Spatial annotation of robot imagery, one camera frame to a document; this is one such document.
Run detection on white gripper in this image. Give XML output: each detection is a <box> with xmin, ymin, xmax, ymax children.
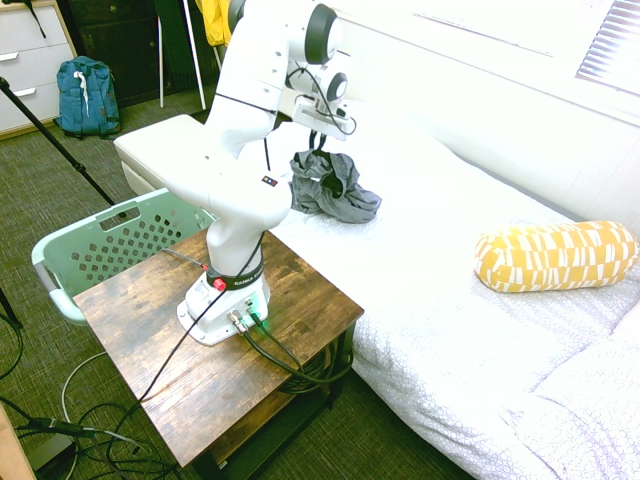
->
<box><xmin>292</xmin><ymin>94</ymin><xmax>351</xmax><ymax>155</ymax></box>

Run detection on grey clothing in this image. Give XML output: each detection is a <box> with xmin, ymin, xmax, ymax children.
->
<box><xmin>288</xmin><ymin>148</ymin><xmax>384</xmax><ymax>225</ymax></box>

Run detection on white clothes rack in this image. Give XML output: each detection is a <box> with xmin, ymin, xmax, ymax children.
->
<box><xmin>156</xmin><ymin>0</ymin><xmax>224</xmax><ymax>112</ymax></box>

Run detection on mint green laundry basket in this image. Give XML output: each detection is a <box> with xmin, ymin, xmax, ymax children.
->
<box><xmin>30</xmin><ymin>188</ymin><xmax>217</xmax><ymax>327</ymax></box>

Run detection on yellow jacket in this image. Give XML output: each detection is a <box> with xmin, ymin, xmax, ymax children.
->
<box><xmin>196</xmin><ymin>0</ymin><xmax>242</xmax><ymax>48</ymax></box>

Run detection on cream upholstered ottoman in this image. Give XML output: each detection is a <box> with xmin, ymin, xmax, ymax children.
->
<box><xmin>113</xmin><ymin>113</ymin><xmax>217</xmax><ymax>196</ymax></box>

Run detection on white covered bed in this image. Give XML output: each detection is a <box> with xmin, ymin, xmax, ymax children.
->
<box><xmin>259</xmin><ymin>97</ymin><xmax>640</xmax><ymax>480</ymax></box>

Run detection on dark wooden cabinet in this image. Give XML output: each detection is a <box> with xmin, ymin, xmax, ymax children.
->
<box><xmin>67</xmin><ymin>0</ymin><xmax>221</xmax><ymax>109</ymax></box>

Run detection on blue backpack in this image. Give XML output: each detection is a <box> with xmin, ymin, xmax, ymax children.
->
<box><xmin>54</xmin><ymin>55</ymin><xmax>122</xmax><ymax>140</ymax></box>

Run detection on rustic wooden side table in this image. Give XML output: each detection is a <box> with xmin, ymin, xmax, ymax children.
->
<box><xmin>72</xmin><ymin>229</ymin><xmax>365</xmax><ymax>480</ymax></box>

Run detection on black tripod leg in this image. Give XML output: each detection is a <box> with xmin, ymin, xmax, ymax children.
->
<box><xmin>0</xmin><ymin>76</ymin><xmax>127</xmax><ymax>219</ymax></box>

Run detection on yellow white patterned bolster pillow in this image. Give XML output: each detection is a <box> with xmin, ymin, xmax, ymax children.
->
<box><xmin>473</xmin><ymin>220</ymin><xmax>640</xmax><ymax>294</ymax></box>

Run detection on white drawer dresser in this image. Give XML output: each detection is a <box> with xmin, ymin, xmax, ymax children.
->
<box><xmin>0</xmin><ymin>0</ymin><xmax>79</xmax><ymax>140</ymax></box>

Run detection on window blind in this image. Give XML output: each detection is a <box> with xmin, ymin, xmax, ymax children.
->
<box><xmin>574</xmin><ymin>0</ymin><xmax>640</xmax><ymax>96</ymax></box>

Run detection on white patterned quilt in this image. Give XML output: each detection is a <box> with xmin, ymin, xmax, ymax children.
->
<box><xmin>499</xmin><ymin>299</ymin><xmax>640</xmax><ymax>480</ymax></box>

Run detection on black power adapter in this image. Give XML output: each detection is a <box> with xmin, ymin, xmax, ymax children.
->
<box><xmin>17</xmin><ymin>417</ymin><xmax>97</xmax><ymax>439</ymax></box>

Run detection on light wooden furniture edge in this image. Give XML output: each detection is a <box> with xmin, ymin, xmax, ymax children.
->
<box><xmin>0</xmin><ymin>402</ymin><xmax>37</xmax><ymax>480</ymax></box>

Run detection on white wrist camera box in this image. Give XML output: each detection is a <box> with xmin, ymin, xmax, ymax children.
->
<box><xmin>314</xmin><ymin>97</ymin><xmax>350</xmax><ymax>122</ymax></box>

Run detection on thick black base cable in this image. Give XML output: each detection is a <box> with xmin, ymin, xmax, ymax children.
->
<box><xmin>243</xmin><ymin>329</ymin><xmax>354</xmax><ymax>396</ymax></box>
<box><xmin>252</xmin><ymin>314</ymin><xmax>354</xmax><ymax>386</ymax></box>

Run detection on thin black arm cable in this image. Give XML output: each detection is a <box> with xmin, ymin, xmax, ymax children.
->
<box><xmin>107</xmin><ymin>65</ymin><xmax>359</xmax><ymax>451</ymax></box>

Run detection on grey floor cable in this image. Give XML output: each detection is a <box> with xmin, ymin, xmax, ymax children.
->
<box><xmin>60</xmin><ymin>349</ymin><xmax>109</xmax><ymax>426</ymax></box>

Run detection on black floor cable loops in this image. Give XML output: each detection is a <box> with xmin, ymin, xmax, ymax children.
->
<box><xmin>0</xmin><ymin>394</ymin><xmax>179</xmax><ymax>480</ymax></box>

